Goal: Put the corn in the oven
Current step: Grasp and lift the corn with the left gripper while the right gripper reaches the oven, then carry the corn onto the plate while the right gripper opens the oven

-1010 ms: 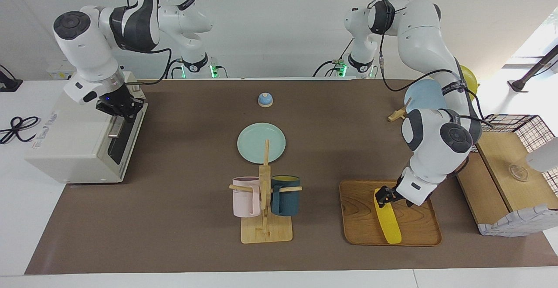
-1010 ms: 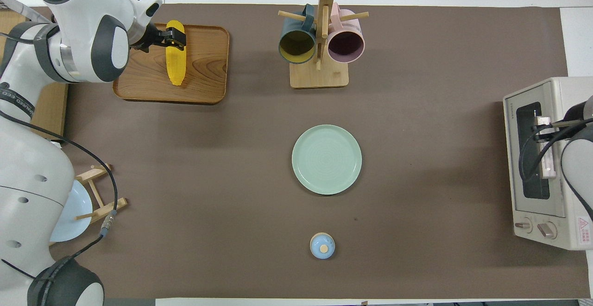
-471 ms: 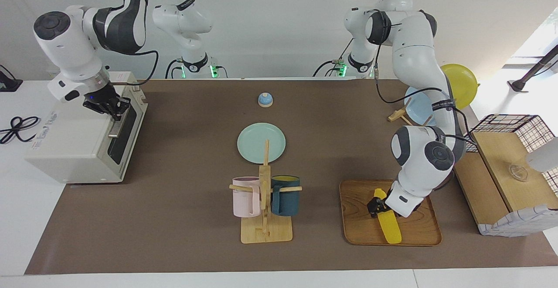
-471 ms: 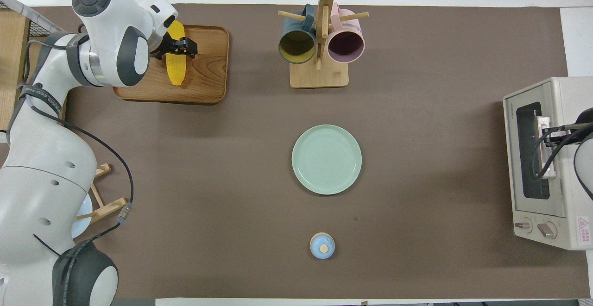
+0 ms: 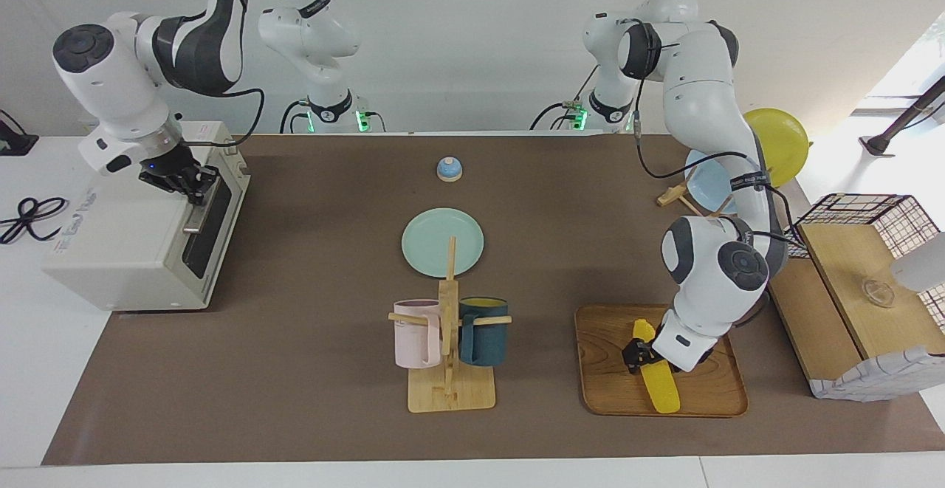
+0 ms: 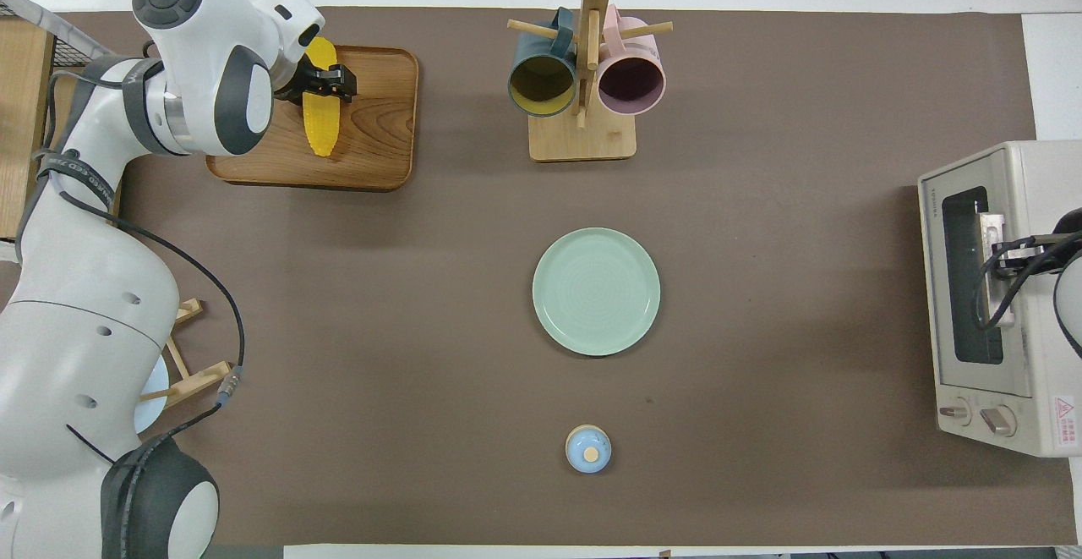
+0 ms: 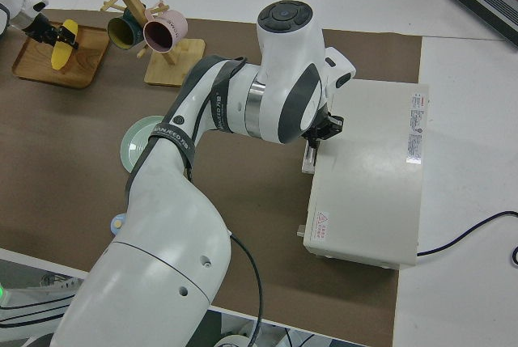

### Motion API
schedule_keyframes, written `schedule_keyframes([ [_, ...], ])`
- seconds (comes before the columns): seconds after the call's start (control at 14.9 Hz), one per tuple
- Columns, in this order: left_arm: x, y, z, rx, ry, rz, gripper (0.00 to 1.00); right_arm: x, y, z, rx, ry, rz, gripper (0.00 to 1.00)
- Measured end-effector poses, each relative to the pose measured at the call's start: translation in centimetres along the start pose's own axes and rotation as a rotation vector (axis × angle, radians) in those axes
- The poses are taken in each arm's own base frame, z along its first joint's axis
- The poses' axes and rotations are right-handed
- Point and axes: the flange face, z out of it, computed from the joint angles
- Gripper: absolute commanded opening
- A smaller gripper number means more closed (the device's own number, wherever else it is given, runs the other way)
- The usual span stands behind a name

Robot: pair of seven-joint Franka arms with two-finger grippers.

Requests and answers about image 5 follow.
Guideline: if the yellow corn cob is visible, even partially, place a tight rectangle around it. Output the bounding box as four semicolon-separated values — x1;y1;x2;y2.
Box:
633;319;681;414

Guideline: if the glass oven door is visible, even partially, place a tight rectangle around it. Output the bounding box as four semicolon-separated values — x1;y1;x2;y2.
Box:
166;145;252;304

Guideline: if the mint green plate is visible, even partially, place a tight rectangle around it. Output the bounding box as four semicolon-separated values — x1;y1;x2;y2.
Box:
401;208;485;279

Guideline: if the white toaster oven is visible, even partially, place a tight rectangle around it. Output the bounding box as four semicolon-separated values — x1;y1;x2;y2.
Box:
42;120;252;313

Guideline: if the brown wooden tray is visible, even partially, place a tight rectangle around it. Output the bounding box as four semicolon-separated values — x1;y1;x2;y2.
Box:
574;304;749;419

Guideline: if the dark teal mug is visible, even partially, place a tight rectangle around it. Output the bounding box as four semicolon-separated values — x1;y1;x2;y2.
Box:
458;297;509;368

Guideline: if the wooden plate rack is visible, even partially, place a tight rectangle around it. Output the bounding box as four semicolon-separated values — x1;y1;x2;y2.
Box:
656;182;732;221

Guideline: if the wooden basket board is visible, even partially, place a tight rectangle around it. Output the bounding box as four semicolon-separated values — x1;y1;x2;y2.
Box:
797;221;945;361
768;255;863;382

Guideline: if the light blue plate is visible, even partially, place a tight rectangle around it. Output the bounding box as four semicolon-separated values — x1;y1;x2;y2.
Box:
684;150;740;216

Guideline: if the wooden mug rack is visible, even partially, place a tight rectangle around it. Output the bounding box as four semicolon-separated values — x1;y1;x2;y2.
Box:
388;236;512;413

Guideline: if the pink mug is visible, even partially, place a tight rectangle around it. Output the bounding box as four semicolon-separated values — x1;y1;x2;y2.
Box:
393;299;442;369

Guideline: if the brown table mat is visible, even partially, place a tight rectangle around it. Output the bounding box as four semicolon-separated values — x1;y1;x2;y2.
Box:
42;134;945;467

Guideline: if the small clear glass item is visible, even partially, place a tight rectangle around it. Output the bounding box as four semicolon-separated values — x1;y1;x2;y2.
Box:
860;278;896;308

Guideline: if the yellow plate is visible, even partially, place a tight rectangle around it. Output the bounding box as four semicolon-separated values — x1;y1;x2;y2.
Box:
742;108;810;188

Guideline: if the white rounded object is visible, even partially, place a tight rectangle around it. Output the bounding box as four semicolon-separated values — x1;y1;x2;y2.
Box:
890;231;945;293

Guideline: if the black stand leg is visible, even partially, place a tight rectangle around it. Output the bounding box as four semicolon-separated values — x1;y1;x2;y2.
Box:
860;75;945;157

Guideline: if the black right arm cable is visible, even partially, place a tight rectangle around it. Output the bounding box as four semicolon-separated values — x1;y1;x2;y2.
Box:
177;0;265;148

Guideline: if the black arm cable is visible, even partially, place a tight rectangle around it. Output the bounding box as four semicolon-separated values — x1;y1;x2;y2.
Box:
633;30;805;249
177;0;265;148

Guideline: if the black right base cable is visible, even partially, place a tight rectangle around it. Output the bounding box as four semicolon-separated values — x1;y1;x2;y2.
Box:
279;99;311;134

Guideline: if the black base cable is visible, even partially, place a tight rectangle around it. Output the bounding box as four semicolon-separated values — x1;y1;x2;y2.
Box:
529;67;599;131
279;99;311;134

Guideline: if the looped black cable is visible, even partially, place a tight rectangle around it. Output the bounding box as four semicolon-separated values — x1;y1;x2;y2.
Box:
0;196;69;245

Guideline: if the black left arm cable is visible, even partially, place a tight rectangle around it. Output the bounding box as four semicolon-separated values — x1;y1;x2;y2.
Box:
633;30;805;249

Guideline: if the wooden wire shelf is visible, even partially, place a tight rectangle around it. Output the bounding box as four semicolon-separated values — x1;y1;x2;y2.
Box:
810;346;945;402

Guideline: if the wire and wood shelf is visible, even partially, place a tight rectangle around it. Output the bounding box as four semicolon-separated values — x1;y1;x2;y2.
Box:
768;193;945;402

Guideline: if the black left base cable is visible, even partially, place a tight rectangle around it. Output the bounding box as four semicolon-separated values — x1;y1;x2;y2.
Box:
529;67;599;131

